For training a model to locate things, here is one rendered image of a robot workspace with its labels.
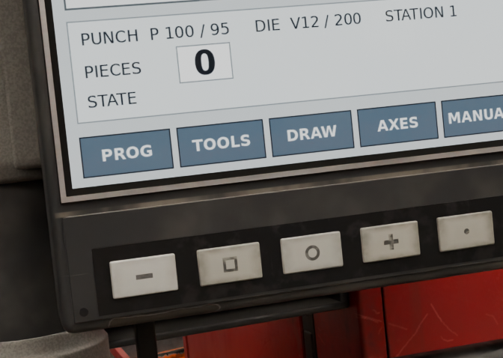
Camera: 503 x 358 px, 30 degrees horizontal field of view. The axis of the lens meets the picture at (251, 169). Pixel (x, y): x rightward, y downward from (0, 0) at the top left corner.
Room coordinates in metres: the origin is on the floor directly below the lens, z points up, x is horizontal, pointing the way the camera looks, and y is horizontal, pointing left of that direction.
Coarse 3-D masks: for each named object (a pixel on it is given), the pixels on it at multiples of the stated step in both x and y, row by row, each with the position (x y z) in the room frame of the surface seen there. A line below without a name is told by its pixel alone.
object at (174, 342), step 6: (156, 342) 2.72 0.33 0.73; (162, 342) 2.73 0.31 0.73; (168, 342) 2.74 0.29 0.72; (174, 342) 2.75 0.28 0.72; (180, 342) 2.76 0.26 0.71; (126, 348) 2.68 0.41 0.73; (132, 348) 2.69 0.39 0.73; (162, 348) 2.73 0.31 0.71; (168, 348) 2.74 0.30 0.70; (132, 354) 2.69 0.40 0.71
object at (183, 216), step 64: (64, 128) 0.52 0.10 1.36; (64, 192) 0.52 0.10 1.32; (128, 192) 0.53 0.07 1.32; (192, 192) 0.54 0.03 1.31; (256, 192) 0.55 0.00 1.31; (320, 192) 0.55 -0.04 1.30; (384, 192) 0.56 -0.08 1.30; (448, 192) 0.57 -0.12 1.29; (64, 256) 0.52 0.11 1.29; (128, 256) 0.53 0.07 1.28; (192, 256) 0.53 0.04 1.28; (256, 256) 0.54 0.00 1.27; (320, 256) 0.55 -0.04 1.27; (384, 256) 0.56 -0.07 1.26; (448, 256) 0.57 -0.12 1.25; (64, 320) 0.52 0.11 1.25; (128, 320) 0.53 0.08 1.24
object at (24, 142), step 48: (0, 0) 0.62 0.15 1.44; (0, 48) 0.62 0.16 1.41; (0, 96) 0.62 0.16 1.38; (0, 144) 0.62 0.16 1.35; (0, 192) 0.63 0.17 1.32; (0, 240) 0.63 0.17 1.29; (48, 240) 0.64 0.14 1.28; (0, 288) 0.63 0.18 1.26; (48, 288) 0.63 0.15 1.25; (0, 336) 0.63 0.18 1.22; (48, 336) 0.63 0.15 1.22; (96, 336) 0.66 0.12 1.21
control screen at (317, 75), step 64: (64, 0) 0.52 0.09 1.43; (128, 0) 0.53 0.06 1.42; (192, 0) 0.54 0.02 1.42; (256, 0) 0.55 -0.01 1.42; (320, 0) 0.56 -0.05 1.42; (384, 0) 0.57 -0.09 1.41; (448, 0) 0.58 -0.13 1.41; (64, 64) 0.52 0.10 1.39; (128, 64) 0.53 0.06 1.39; (256, 64) 0.55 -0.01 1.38; (320, 64) 0.56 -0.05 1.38; (384, 64) 0.57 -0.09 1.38; (448, 64) 0.58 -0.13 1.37; (128, 128) 0.53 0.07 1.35; (192, 128) 0.54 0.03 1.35; (256, 128) 0.55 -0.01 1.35; (320, 128) 0.56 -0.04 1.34; (384, 128) 0.57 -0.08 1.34; (448, 128) 0.58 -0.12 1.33
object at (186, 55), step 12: (180, 48) 0.54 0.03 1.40; (192, 48) 0.54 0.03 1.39; (204, 48) 0.54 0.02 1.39; (216, 48) 0.54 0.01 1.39; (228, 48) 0.55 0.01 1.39; (180, 60) 0.54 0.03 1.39; (192, 60) 0.54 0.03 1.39; (204, 60) 0.54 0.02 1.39; (216, 60) 0.54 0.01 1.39; (228, 60) 0.55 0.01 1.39; (180, 72) 0.54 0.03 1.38; (192, 72) 0.54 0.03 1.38; (204, 72) 0.54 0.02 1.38; (216, 72) 0.54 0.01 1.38; (228, 72) 0.55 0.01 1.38
